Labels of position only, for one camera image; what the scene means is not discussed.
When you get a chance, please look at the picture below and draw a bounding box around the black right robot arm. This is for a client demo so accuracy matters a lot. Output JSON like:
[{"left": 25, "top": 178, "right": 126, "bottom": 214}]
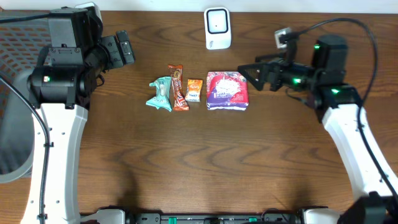
[{"left": 238, "top": 34, "right": 397, "bottom": 223}]

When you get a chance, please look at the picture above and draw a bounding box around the orange chocolate bar wrapper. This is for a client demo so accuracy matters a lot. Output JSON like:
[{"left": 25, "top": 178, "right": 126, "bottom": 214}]
[{"left": 168, "top": 65, "right": 189, "bottom": 111}]

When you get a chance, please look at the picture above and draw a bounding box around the dark grey plastic basket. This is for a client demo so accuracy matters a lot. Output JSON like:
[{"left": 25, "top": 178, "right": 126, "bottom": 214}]
[{"left": 1, "top": 11, "right": 51, "bottom": 184}]

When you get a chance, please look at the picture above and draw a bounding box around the black mounting rail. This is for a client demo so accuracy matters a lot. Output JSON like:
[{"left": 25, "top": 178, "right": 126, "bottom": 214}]
[{"left": 79, "top": 212, "right": 304, "bottom": 224}]

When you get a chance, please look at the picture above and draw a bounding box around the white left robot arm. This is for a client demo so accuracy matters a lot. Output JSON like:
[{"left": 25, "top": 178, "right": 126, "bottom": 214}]
[{"left": 22, "top": 2, "right": 136, "bottom": 223}]

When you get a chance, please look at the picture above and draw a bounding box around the purple red tissue pack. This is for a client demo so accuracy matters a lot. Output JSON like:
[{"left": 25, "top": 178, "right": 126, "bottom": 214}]
[{"left": 206, "top": 72, "right": 249, "bottom": 111}]

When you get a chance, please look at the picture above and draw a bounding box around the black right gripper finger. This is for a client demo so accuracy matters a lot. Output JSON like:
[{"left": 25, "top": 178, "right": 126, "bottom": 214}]
[
  {"left": 255, "top": 53, "right": 285, "bottom": 62},
  {"left": 238, "top": 63, "right": 266, "bottom": 91}
]

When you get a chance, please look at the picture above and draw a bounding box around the green wet wipes pack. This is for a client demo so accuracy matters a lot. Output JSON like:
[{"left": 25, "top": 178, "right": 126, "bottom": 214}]
[{"left": 146, "top": 77, "right": 172, "bottom": 112}]

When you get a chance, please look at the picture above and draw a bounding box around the small orange tissue packet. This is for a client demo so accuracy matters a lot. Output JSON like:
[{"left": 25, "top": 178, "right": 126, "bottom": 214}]
[{"left": 185, "top": 79, "right": 203, "bottom": 102}]

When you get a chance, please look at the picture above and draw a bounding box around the white barcode scanner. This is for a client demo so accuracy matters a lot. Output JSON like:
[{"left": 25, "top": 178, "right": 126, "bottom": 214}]
[{"left": 203, "top": 7, "right": 232, "bottom": 50}]

